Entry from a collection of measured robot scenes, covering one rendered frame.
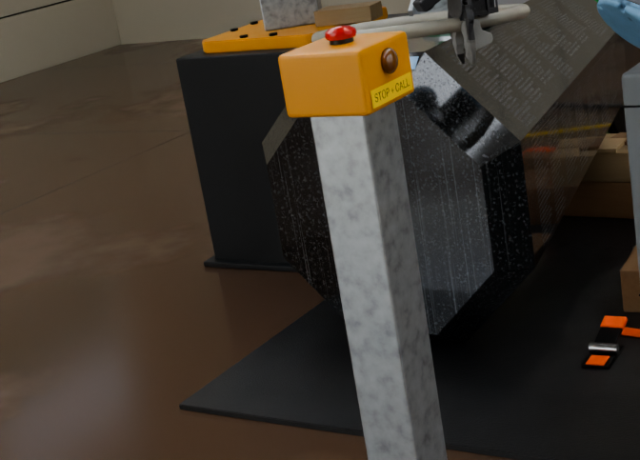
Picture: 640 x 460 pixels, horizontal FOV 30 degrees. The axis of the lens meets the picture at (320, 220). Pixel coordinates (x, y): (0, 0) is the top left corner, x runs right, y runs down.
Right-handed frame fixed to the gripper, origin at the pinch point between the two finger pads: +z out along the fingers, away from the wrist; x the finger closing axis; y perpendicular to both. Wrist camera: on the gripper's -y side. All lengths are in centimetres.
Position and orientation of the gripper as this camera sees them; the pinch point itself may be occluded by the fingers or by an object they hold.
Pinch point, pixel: (464, 58)
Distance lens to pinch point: 251.2
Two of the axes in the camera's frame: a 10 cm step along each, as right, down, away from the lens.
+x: -2.9, -1.8, 9.4
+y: 9.5, -1.9, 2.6
